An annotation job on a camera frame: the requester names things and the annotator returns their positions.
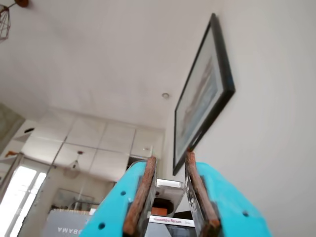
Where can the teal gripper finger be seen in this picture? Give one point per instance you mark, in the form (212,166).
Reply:
(234,212)
(113,205)

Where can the leaning framed picture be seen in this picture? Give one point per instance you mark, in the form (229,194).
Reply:
(71,196)

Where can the orange brown book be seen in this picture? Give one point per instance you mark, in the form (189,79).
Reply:
(159,211)

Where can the large gray Obama book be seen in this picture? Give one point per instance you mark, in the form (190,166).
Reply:
(64,224)

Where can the white Baricco book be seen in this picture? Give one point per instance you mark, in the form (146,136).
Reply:
(170,219)

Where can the white smartphone clear case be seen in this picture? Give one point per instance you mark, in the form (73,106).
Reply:
(170,184)

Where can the small orange figurine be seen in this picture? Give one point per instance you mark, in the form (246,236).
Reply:
(10,154)

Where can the recessed ceiling spotlight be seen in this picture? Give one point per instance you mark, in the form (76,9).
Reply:
(166,95)

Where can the black framed wall picture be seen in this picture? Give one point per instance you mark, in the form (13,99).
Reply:
(200,98)

